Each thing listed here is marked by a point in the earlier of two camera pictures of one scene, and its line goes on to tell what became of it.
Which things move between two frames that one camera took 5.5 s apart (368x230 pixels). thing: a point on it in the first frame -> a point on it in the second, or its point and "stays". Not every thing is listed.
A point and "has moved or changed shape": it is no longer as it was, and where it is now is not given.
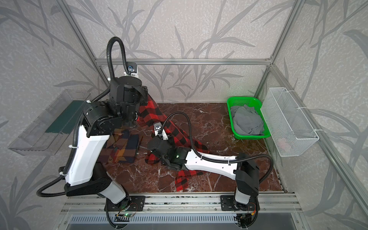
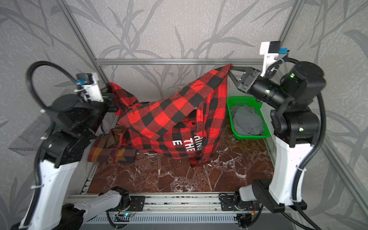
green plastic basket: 253,101 stays
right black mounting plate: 227,202 stays
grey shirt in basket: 247,120 stays
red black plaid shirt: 148,115 has moved or changed shape
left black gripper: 141,94 -> 108,100
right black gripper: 154,146 -> 251,81
